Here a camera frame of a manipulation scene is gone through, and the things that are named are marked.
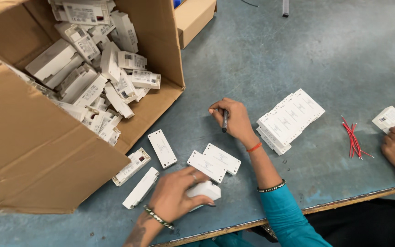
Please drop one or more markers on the grey metal bar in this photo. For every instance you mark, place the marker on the grey metal bar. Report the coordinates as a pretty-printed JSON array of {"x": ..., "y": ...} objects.
[{"x": 285, "y": 8}]

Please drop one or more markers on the person's right fingers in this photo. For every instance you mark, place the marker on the person's right fingers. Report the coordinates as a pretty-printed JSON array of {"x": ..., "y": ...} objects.
[{"x": 218, "y": 105}]

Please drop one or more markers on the green patterned bangle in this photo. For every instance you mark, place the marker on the green patterned bangle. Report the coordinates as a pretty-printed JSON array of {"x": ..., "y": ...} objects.
[{"x": 158, "y": 218}]

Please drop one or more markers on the plain white narrow module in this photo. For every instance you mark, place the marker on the plain white narrow module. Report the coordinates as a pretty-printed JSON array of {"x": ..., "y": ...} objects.
[{"x": 141, "y": 188}]

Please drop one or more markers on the row of white driver units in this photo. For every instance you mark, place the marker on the row of white driver units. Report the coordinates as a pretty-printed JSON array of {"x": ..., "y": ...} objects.
[{"x": 288, "y": 118}]

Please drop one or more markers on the white plastic driver module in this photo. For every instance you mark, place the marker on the white plastic driver module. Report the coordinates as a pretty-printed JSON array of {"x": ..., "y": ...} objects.
[{"x": 207, "y": 190}]

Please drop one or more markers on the person's right hand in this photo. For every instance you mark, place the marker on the person's right hand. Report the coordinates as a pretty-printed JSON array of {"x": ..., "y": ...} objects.
[{"x": 240, "y": 121}]

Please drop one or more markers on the white module with red terminal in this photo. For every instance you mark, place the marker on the white module with red terminal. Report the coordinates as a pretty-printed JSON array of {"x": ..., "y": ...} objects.
[{"x": 131, "y": 167}]

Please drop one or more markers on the person's left hand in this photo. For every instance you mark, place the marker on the person's left hand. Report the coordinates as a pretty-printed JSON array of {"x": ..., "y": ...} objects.
[{"x": 170, "y": 195}]

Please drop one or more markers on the large brown cardboard box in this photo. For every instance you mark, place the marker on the large brown cardboard box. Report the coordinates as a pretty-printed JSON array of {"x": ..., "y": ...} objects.
[{"x": 33, "y": 154}]

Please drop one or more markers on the teal garment sleeve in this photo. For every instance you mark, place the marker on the teal garment sleeve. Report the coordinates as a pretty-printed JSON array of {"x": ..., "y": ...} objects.
[{"x": 286, "y": 219}]

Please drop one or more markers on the white module with flat back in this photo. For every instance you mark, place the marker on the white module with flat back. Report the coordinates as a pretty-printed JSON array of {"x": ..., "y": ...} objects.
[
  {"x": 162, "y": 148},
  {"x": 206, "y": 166},
  {"x": 223, "y": 158}
]

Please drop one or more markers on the orange thread wristband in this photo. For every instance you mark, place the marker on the orange thread wristband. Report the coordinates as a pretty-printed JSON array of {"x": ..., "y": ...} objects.
[{"x": 254, "y": 147}]

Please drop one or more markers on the heap of white driver units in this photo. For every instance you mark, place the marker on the heap of white driver units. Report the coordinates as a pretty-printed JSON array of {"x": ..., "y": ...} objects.
[{"x": 91, "y": 68}]

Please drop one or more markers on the black marker pen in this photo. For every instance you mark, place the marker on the black marker pen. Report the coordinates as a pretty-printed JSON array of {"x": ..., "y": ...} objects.
[{"x": 225, "y": 120}]

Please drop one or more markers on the small brown cardboard box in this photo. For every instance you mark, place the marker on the small brown cardboard box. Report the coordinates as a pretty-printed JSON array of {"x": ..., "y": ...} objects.
[{"x": 194, "y": 19}]

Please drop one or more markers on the blue item in small box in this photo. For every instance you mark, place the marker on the blue item in small box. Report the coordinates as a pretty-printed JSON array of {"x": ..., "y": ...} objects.
[{"x": 177, "y": 3}]

